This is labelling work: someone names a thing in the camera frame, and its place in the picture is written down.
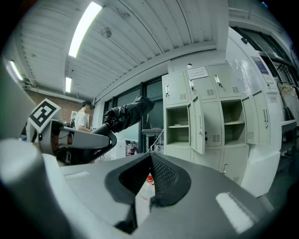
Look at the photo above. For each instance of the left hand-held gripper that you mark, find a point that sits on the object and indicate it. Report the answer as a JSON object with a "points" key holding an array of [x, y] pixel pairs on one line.
{"points": [[44, 114]]}

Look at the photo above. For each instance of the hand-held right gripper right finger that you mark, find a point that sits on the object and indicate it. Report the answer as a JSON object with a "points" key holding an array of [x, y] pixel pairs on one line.
{"points": [[205, 198]]}

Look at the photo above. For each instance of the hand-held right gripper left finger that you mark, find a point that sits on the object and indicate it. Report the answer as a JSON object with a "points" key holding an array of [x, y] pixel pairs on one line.
{"points": [[77, 186]]}

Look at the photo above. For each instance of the grey metal locker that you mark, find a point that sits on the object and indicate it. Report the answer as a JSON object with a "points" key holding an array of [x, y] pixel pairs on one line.
{"points": [[210, 93]]}

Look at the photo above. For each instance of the open grey locker door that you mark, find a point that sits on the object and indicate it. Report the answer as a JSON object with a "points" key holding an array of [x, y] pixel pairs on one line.
{"points": [[259, 116], [198, 121]]}

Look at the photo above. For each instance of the white box appliance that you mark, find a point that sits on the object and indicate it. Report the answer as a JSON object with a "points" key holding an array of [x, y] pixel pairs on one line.
{"points": [[119, 149]]}

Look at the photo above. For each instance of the large red-capped water bottle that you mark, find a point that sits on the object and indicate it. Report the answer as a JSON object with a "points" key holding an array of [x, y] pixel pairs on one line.
{"points": [[150, 179]]}

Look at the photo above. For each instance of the short ceiling light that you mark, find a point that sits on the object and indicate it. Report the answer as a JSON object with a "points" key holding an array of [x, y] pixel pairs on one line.
{"points": [[15, 70], [68, 84]]}

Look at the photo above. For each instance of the white folding stand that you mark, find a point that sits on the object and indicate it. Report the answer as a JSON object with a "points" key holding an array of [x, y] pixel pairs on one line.
{"points": [[158, 140]]}

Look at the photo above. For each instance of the round ceiling smoke detector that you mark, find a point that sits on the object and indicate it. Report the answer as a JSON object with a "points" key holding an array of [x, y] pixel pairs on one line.
{"points": [[106, 32]]}

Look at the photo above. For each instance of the long ceiling light strip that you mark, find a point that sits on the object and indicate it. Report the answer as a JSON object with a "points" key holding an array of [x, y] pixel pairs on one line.
{"points": [[84, 30]]}

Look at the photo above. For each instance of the metal storage rack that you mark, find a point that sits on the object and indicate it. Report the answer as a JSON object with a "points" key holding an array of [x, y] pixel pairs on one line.
{"points": [[289, 112]]}

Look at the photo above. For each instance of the white paper notice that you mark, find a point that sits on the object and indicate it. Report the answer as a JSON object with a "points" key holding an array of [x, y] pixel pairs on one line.
{"points": [[197, 72]]}

